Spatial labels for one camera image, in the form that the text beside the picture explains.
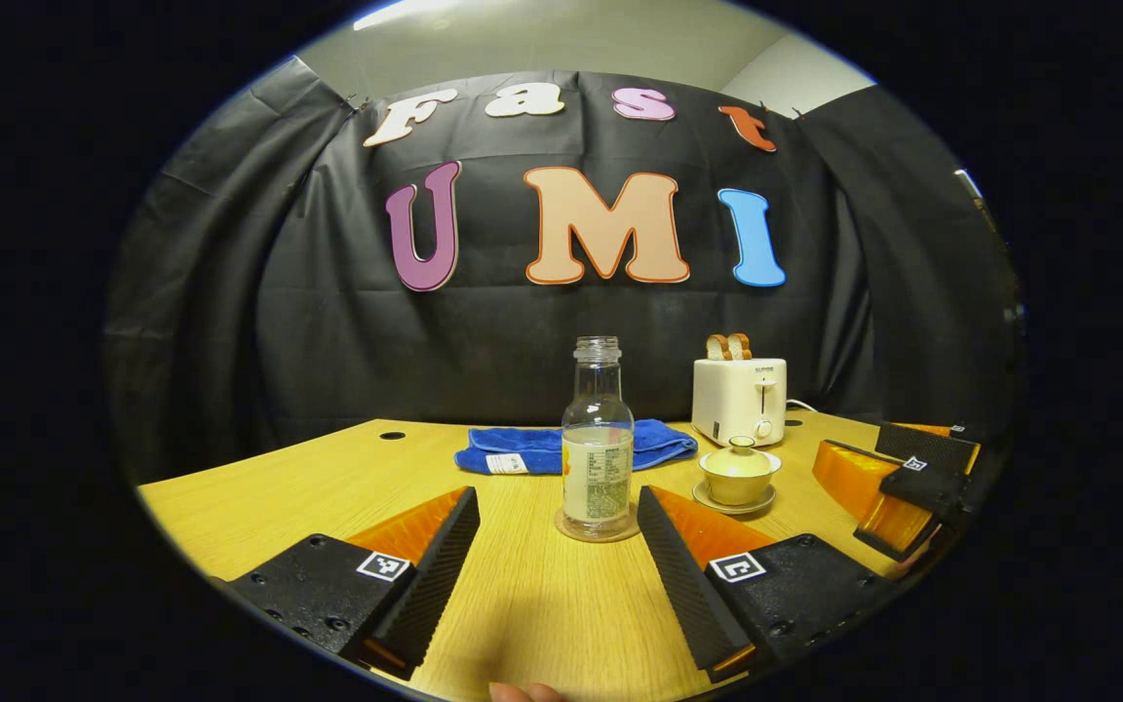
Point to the cream ceramic saucer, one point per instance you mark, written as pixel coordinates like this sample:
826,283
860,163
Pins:
717,507

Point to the cream toaster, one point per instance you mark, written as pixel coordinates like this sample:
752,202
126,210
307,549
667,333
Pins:
732,400

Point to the toast bread slice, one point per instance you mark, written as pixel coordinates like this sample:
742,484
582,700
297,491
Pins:
740,345
716,347

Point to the round brown coaster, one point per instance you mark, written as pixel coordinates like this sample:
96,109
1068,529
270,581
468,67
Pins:
566,531

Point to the cream ceramic teacup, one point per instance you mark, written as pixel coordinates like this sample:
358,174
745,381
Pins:
739,489

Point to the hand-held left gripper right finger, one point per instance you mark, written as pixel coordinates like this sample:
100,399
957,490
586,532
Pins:
688,585

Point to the cream teacup lid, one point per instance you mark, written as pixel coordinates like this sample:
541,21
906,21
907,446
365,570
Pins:
741,458

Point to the blue towel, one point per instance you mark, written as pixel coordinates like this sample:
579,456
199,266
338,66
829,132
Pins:
522,447

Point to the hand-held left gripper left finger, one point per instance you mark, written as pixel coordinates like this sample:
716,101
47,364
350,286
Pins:
435,575

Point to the clear glass water bottle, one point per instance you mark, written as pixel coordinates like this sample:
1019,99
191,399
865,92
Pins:
598,468

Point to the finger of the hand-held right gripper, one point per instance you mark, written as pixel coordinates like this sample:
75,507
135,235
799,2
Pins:
932,485
932,444

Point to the black backdrop cloth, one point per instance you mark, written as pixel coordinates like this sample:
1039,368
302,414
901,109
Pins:
484,341

